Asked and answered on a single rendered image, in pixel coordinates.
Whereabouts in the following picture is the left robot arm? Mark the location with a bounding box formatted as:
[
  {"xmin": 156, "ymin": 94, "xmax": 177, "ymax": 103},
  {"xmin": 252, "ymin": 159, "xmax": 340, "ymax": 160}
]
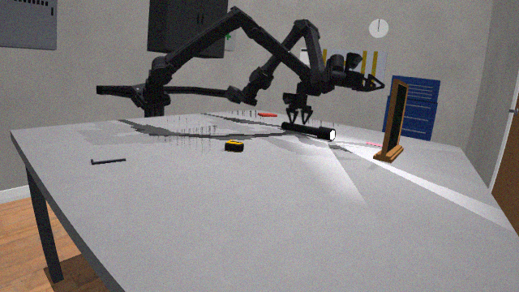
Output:
[{"xmin": 237, "ymin": 19, "xmax": 363, "ymax": 103}]

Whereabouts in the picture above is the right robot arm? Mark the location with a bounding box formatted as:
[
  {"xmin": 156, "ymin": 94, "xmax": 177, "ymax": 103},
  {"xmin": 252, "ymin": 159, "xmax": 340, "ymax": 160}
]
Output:
[{"xmin": 136, "ymin": 6, "xmax": 321, "ymax": 106}]

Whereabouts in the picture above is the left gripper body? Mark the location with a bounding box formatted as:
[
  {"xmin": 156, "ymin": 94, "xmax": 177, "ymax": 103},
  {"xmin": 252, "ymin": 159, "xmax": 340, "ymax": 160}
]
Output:
[{"xmin": 342, "ymin": 72, "xmax": 368, "ymax": 92}]

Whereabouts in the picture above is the yellow tape measure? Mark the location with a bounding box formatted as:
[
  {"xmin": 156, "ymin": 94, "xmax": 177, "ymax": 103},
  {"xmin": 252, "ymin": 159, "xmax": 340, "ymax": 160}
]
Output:
[{"xmin": 225, "ymin": 140, "xmax": 244, "ymax": 152}]

